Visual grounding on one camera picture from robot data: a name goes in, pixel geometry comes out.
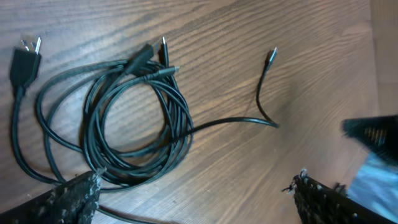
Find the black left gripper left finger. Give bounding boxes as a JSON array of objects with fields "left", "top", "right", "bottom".
[{"left": 1, "top": 169, "right": 106, "bottom": 224}]

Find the colourful patterned cloth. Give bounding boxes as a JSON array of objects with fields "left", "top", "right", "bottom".
[{"left": 348, "top": 153, "right": 397, "bottom": 223}]

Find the black USB cable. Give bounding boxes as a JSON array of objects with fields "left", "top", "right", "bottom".
[{"left": 81, "top": 43, "right": 193, "bottom": 187}]

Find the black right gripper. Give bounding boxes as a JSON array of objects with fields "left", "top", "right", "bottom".
[{"left": 341, "top": 115, "right": 397, "bottom": 164}]

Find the black thin charging cable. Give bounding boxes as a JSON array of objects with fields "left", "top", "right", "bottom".
[{"left": 81, "top": 36, "right": 279, "bottom": 187}]

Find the black power plug cable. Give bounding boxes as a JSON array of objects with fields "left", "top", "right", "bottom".
[{"left": 9, "top": 37, "right": 162, "bottom": 224}]

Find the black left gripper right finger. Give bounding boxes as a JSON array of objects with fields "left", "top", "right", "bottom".
[{"left": 282, "top": 169, "right": 394, "bottom": 224}]

